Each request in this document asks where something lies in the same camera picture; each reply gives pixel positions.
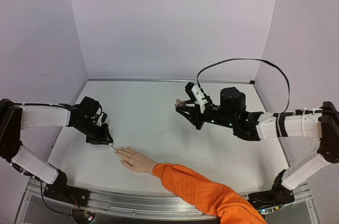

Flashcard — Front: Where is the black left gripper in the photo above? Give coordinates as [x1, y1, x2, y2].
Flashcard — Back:
[76, 119, 113, 145]

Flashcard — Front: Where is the nail polish bottle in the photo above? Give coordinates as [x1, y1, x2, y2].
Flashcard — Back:
[174, 98, 186, 108]

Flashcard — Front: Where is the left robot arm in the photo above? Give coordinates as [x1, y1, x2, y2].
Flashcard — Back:
[1, 96, 114, 201]

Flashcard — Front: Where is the orange sleeve forearm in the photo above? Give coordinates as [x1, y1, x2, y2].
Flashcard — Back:
[153, 164, 266, 224]

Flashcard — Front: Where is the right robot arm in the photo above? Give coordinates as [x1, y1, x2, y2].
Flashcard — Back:
[175, 83, 338, 191]

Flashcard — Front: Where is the mannequin hand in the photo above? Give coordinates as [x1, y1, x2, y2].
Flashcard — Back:
[115, 148, 158, 174]

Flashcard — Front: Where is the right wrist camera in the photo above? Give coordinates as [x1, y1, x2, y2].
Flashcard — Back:
[185, 82, 212, 114]

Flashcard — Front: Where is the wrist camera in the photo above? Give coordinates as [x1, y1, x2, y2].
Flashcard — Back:
[185, 82, 212, 114]
[95, 112, 108, 126]

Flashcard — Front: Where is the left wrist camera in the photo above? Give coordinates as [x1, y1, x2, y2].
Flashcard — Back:
[95, 112, 108, 126]

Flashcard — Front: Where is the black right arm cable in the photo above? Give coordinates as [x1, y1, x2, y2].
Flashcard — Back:
[196, 59, 291, 115]

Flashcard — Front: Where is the aluminium table rail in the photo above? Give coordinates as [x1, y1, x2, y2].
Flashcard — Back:
[87, 78, 255, 85]

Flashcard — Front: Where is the front aluminium frame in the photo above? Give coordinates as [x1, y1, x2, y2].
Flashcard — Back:
[15, 179, 320, 223]

